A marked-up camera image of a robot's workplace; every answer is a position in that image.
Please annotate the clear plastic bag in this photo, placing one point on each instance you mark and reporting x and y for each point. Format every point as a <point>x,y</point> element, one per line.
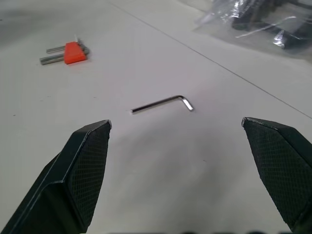
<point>253,22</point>

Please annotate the black object in bag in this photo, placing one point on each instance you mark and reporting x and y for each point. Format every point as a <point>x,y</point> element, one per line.
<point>268,17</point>

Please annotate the silver hex key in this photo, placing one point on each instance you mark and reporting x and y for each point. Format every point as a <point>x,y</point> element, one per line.
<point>162,103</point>

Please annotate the hex key set red holder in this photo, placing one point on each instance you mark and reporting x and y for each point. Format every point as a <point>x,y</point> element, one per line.
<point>74,52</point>

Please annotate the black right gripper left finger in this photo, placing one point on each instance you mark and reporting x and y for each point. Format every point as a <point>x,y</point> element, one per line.
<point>73,175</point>

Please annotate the thin silver metal prong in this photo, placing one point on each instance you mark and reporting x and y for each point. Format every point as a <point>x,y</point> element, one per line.
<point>56,49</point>

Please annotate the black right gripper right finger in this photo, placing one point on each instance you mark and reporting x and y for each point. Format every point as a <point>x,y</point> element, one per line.
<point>282,168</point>

